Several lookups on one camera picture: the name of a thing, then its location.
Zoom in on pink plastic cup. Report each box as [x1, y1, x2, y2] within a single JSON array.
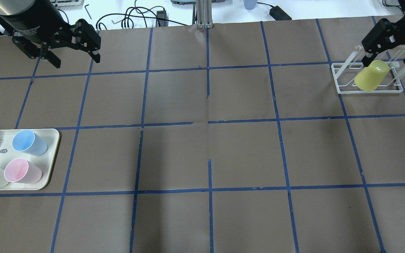
[[4, 157, 43, 184]]

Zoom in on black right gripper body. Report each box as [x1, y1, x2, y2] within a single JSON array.
[[361, 13, 405, 57]]

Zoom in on black power adapter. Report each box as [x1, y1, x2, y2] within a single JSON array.
[[269, 6, 292, 21]]

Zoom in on light blue plastic cup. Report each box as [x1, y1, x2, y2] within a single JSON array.
[[12, 129, 48, 156]]

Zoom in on yellow plastic cup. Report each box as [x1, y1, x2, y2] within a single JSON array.
[[354, 60, 390, 91]]

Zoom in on aluminium frame post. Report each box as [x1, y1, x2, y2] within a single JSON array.
[[195, 0, 213, 29]]

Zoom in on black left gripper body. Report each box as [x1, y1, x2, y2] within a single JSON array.
[[12, 19, 101, 60]]

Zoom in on white wire cup rack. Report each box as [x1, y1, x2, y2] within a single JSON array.
[[331, 45, 405, 94]]

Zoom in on beige serving tray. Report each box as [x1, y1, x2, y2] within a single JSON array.
[[0, 129, 61, 191]]

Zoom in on blue cup on desk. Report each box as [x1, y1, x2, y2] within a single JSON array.
[[243, 0, 258, 10]]

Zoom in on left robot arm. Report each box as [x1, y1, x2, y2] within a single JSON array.
[[0, 0, 101, 69]]

